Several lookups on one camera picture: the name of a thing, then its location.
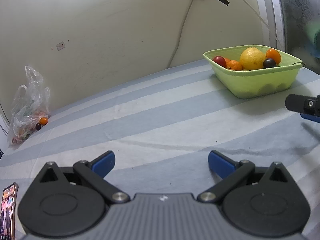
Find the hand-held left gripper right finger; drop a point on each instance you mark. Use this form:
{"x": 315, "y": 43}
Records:
{"x": 217, "y": 161}

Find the green object behind glass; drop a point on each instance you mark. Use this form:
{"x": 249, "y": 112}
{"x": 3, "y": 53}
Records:
{"x": 315, "y": 37}

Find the striped blue bed sheet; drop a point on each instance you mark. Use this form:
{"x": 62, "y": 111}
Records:
{"x": 150, "y": 120}

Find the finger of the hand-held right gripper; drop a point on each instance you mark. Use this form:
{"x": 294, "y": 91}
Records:
{"x": 311, "y": 117}
{"x": 302, "y": 104}

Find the small wall sticker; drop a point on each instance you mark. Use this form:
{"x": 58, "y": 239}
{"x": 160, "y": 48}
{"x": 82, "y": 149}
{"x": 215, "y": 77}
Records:
{"x": 60, "y": 46}

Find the dark purple cherry tomato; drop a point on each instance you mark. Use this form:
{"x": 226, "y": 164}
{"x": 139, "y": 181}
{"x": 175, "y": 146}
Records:
{"x": 270, "y": 63}
{"x": 38, "y": 126}

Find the aluminium window frame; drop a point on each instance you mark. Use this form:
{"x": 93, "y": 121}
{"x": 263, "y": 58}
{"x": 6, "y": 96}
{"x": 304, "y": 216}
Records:
{"x": 270, "y": 10}

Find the yellow lemon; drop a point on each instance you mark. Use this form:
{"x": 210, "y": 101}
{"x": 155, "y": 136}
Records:
{"x": 252, "y": 58}

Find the light green plastic basket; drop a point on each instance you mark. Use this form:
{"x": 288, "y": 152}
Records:
{"x": 257, "y": 85}

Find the smartphone with lit screen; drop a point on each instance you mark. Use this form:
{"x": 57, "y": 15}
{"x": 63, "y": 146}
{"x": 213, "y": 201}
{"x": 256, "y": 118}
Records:
{"x": 8, "y": 210}

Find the red cherry tomato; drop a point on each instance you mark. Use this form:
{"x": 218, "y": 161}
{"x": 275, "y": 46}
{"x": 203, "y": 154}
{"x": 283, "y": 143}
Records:
{"x": 219, "y": 60}

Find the clear plastic bag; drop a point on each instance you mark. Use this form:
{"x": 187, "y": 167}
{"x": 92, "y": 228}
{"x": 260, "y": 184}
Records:
{"x": 27, "y": 105}

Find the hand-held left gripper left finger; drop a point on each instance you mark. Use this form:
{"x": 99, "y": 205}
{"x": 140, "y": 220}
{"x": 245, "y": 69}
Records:
{"x": 106, "y": 161}

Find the orange cherry tomato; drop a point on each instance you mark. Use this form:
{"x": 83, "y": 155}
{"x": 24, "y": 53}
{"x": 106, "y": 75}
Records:
{"x": 44, "y": 120}
{"x": 273, "y": 55}

